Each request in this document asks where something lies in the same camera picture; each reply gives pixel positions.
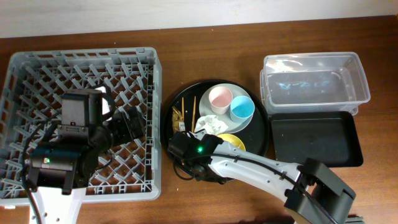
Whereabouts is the white tissue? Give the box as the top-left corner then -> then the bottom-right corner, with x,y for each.
194,115 -> 228,136

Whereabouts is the pink cup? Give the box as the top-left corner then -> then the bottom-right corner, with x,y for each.
208,86 -> 233,114

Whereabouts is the light blue cup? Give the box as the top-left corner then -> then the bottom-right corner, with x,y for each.
230,96 -> 255,123

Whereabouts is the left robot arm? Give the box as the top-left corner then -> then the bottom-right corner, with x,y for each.
22,89 -> 146,223

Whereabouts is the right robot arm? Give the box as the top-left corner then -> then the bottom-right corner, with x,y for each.
167,132 -> 356,223

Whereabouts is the grey dishwasher rack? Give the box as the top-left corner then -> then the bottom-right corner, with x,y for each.
1,47 -> 162,207

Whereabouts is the gold foil wrapper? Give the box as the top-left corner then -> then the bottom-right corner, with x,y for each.
172,106 -> 186,134

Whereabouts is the right wooden chopstick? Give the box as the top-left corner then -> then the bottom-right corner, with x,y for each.
191,96 -> 197,133

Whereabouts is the wooden chopstick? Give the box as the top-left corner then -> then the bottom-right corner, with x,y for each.
191,96 -> 197,133
181,97 -> 185,121

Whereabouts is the round black tray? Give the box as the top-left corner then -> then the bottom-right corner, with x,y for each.
160,80 -> 270,156

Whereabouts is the left wooden chopstick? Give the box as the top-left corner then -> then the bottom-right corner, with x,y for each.
181,97 -> 185,121

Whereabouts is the grey round plate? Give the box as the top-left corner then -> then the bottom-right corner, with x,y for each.
198,83 -> 254,134

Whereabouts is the yellow bowl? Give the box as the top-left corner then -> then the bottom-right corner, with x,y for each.
218,133 -> 246,151

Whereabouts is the black rectangular tray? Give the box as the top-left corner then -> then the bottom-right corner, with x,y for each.
270,111 -> 364,167

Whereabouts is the clear plastic bin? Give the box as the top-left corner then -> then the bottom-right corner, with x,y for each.
260,52 -> 371,115

